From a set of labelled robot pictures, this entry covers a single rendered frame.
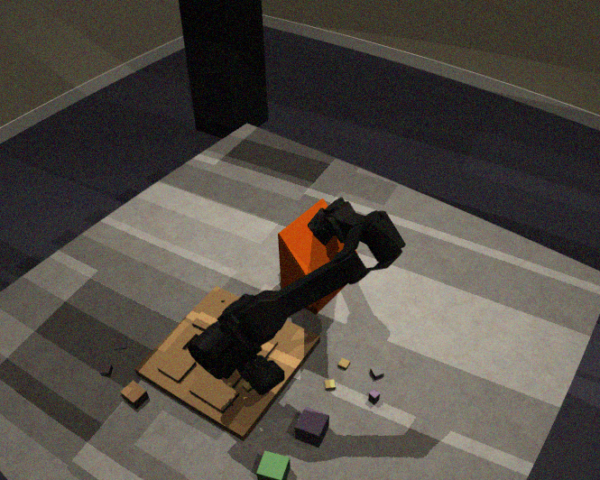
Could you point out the green cube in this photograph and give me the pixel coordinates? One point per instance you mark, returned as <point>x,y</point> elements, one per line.
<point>273,467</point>

